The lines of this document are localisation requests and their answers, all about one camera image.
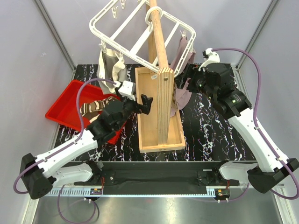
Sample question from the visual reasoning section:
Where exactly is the white clip hanger frame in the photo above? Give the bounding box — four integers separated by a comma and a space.
89, 0, 196, 77

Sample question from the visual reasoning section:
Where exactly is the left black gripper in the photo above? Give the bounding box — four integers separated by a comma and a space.
115, 89, 153, 131

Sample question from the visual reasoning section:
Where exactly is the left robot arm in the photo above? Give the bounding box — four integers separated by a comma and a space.
19, 94, 153, 199

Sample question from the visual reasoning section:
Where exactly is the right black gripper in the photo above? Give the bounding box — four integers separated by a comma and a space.
173, 63, 216, 101

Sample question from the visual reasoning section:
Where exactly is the brown striped sock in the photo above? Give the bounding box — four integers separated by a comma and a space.
79, 96, 117, 123

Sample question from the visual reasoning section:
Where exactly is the grey beige sock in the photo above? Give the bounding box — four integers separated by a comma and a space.
97, 49, 128, 82

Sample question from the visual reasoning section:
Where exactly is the wooden stand with tray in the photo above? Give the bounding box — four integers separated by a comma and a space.
135, 0, 186, 154

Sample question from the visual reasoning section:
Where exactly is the red plastic tray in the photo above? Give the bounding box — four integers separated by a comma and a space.
45, 80, 119, 131

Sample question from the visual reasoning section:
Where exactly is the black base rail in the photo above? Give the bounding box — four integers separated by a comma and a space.
57, 161, 240, 196

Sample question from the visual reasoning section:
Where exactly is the black marble mat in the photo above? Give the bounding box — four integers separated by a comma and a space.
52, 63, 256, 162

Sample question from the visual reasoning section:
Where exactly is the mauve sock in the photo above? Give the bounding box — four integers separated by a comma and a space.
170, 37, 196, 117

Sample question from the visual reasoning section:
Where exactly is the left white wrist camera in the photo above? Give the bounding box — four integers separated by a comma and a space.
114, 80, 136, 101

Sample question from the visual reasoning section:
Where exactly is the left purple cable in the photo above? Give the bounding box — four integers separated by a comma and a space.
13, 78, 122, 224

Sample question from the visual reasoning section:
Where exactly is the purple cable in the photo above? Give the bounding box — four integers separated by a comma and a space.
193, 47, 299, 201
13, 78, 122, 224

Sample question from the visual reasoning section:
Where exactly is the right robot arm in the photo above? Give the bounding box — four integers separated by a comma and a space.
183, 63, 299, 194

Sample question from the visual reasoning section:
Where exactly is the white clip holding mauve sock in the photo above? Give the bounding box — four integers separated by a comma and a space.
180, 29, 188, 40

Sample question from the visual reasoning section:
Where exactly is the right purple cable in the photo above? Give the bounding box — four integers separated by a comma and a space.
193, 47, 299, 201

